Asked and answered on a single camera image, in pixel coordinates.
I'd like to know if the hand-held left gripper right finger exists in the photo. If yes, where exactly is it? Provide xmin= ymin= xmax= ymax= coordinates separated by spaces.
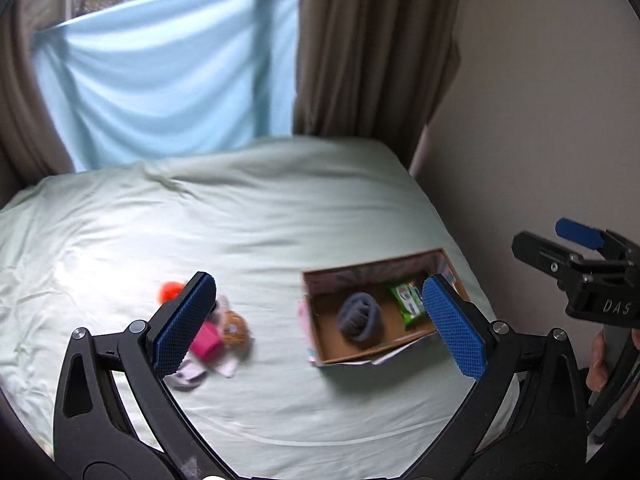
xmin=421 ymin=274 xmax=589 ymax=480

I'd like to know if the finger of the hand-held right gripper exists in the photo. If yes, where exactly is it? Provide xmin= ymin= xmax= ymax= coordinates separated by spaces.
xmin=511 ymin=230 xmax=585 ymax=287
xmin=555 ymin=218 xmax=640 ymax=267

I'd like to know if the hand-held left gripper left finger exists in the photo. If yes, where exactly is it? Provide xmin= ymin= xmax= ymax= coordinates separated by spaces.
xmin=52 ymin=271 xmax=237 ymax=480

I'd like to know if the plush doll with pink dress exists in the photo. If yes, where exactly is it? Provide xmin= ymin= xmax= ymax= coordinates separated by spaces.
xmin=164 ymin=294 xmax=253 ymax=393

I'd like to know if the printed cardboard box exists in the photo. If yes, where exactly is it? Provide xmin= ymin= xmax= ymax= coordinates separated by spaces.
xmin=297 ymin=247 xmax=472 ymax=370

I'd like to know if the person's right hand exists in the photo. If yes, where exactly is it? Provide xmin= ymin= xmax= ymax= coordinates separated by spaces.
xmin=586 ymin=327 xmax=640 ymax=419

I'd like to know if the orange pompom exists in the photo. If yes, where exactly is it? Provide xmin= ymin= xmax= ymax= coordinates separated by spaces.
xmin=159 ymin=281 xmax=191 ymax=305

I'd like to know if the green wet wipes packet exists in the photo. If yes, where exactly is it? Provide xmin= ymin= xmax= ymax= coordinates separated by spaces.
xmin=389 ymin=281 xmax=430 ymax=332

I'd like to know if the rolled grey sock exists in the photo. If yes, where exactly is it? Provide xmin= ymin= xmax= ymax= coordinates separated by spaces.
xmin=336 ymin=292 xmax=385 ymax=345

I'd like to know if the pale green bed sheet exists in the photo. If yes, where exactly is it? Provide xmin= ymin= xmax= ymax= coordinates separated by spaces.
xmin=0 ymin=135 xmax=522 ymax=467

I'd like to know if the light blue hanging cloth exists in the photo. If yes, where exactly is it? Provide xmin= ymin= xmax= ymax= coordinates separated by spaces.
xmin=31 ymin=0 xmax=302 ymax=175

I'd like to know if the brown curtain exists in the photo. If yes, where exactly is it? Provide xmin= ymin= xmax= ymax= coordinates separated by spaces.
xmin=0 ymin=0 xmax=77 ymax=183
xmin=291 ymin=0 xmax=462 ymax=177

